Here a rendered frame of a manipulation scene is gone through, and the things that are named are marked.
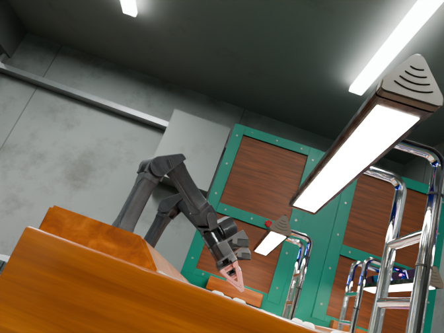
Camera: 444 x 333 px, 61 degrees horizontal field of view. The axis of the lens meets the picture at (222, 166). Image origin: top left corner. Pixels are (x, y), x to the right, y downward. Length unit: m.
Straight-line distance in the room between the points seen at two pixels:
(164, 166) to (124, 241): 0.83
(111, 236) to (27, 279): 0.08
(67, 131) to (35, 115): 0.43
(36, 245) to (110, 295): 0.08
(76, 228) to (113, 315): 0.09
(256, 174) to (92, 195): 2.48
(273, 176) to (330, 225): 0.44
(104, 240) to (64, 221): 0.04
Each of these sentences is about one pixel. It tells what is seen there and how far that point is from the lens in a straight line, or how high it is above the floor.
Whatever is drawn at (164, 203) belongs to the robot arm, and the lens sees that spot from 1.72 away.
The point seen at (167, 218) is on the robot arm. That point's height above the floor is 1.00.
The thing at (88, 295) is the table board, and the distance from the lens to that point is 0.35.
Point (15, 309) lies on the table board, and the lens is 0.37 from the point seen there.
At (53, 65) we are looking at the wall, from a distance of 5.20.
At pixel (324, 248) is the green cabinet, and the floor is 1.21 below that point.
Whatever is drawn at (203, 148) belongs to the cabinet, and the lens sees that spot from 4.12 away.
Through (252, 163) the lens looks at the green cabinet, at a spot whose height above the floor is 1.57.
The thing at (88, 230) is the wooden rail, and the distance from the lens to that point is 0.38.
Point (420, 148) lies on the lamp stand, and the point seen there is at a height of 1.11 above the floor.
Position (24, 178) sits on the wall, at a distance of 4.68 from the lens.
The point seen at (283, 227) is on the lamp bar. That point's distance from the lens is 1.43.
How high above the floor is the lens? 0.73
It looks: 19 degrees up
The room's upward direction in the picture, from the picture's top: 20 degrees clockwise
